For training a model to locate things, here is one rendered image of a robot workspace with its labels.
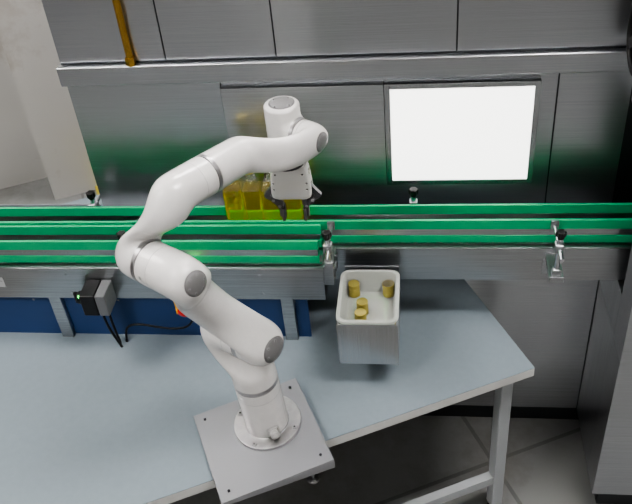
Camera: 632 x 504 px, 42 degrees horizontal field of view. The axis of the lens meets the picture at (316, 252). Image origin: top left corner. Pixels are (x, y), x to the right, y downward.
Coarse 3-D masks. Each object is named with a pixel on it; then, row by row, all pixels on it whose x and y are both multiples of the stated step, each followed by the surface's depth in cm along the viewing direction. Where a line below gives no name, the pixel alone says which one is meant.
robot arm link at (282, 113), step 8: (280, 96) 194; (288, 96) 194; (264, 104) 193; (272, 104) 191; (280, 104) 191; (288, 104) 191; (296, 104) 191; (264, 112) 192; (272, 112) 190; (280, 112) 189; (288, 112) 189; (296, 112) 191; (272, 120) 191; (280, 120) 190; (288, 120) 190; (296, 120) 192; (272, 128) 192; (280, 128) 191; (288, 128) 191; (272, 136) 194; (280, 136) 193
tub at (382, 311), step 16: (352, 272) 245; (368, 272) 245; (384, 272) 244; (368, 288) 248; (352, 304) 245; (368, 304) 244; (384, 304) 244; (352, 320) 229; (368, 320) 229; (384, 320) 228
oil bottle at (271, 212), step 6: (264, 180) 242; (264, 186) 241; (264, 192) 242; (264, 198) 243; (264, 204) 245; (270, 204) 244; (264, 210) 246; (270, 210) 246; (276, 210) 246; (264, 216) 248; (270, 216) 247; (276, 216) 247
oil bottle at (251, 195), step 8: (256, 176) 244; (248, 184) 241; (256, 184) 241; (248, 192) 242; (256, 192) 242; (248, 200) 244; (256, 200) 244; (248, 208) 246; (256, 208) 246; (248, 216) 248; (256, 216) 248
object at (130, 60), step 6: (114, 0) 225; (114, 6) 227; (120, 6) 227; (120, 12) 228; (120, 18) 229; (120, 24) 230; (120, 30) 231; (126, 30) 232; (126, 36) 232; (126, 42) 233; (126, 48) 234; (126, 54) 236; (132, 54) 236; (126, 60) 237; (132, 60) 237
